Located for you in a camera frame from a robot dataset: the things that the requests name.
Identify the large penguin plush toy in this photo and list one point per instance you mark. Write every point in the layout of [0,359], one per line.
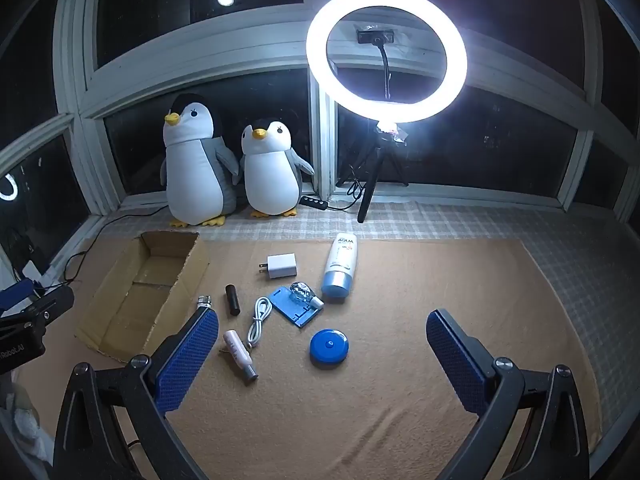
[195,170]

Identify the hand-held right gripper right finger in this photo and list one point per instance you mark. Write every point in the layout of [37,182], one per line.
[455,355]

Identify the cardboard box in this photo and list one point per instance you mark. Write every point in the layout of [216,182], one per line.
[145,290]

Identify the white cloth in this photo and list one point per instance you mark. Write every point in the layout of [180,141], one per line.
[20,420]

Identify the metal keys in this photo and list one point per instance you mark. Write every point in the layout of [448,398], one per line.
[205,301]

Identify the small penguin plush toy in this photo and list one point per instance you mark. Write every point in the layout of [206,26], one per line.
[270,175]

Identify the blue plastic phone stand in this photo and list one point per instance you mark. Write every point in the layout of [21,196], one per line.
[280,305]

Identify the white wall charger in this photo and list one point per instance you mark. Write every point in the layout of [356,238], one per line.
[282,266]

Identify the white sunscreen tube blue cap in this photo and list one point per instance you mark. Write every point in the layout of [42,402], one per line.
[340,260]

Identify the pink bottle grey cap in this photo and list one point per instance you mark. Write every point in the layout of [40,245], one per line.
[237,352]

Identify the blue round tape measure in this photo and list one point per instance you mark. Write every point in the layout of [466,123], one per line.
[330,350]

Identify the black lipstick tube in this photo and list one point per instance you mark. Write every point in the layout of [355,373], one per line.
[232,300]

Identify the checked blanket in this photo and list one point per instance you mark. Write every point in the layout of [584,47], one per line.
[450,220]

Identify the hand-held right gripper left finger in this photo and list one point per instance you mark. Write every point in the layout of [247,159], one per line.
[187,360]

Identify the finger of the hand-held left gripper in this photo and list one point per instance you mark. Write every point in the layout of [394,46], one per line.
[50,302]

